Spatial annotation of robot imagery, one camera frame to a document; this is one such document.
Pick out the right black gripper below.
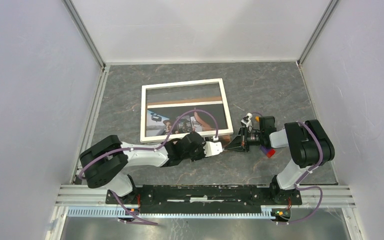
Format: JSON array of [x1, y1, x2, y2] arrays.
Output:
[[224, 125, 264, 152]]

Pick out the white photo frame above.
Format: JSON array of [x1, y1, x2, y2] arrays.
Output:
[[140, 78, 230, 138]]

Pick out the photo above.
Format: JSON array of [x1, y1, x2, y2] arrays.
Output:
[[140, 101, 233, 143]]

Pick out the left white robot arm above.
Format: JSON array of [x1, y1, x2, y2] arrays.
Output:
[[77, 132, 210, 204]]

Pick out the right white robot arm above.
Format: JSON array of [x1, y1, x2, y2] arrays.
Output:
[[225, 116, 335, 204]]

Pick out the purple and red block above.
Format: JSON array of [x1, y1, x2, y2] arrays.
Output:
[[260, 145, 276, 158]]

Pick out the brown backing board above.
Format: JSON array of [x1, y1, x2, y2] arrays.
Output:
[[147, 96, 223, 105]]

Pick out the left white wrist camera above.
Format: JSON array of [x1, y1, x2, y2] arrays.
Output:
[[203, 136, 223, 158]]

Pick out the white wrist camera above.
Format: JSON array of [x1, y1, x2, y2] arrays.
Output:
[[240, 112, 253, 128], [203, 136, 223, 158]]

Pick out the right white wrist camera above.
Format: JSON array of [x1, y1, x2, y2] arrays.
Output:
[[240, 112, 253, 128]]

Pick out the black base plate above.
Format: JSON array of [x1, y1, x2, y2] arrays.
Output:
[[120, 184, 303, 214]]

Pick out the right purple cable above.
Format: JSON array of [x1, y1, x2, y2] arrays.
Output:
[[250, 111, 325, 225]]

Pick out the purple cable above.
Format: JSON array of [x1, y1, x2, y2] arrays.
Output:
[[250, 111, 325, 225], [77, 109, 220, 227]]

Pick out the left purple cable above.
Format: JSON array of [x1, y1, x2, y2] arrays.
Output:
[[77, 109, 220, 227]]

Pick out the aluminium rail front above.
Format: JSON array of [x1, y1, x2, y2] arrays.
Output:
[[55, 185, 357, 209]]

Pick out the slotted cable duct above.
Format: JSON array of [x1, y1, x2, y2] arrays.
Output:
[[66, 206, 276, 220]]

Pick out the right aluminium corner post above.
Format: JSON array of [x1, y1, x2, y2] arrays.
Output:
[[296, 0, 340, 69]]

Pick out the aluminium corner post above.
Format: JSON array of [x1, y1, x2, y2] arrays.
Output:
[[62, 0, 106, 69], [296, 0, 340, 69]]

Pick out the left aluminium corner post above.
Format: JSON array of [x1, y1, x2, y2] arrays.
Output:
[[62, 0, 106, 69]]

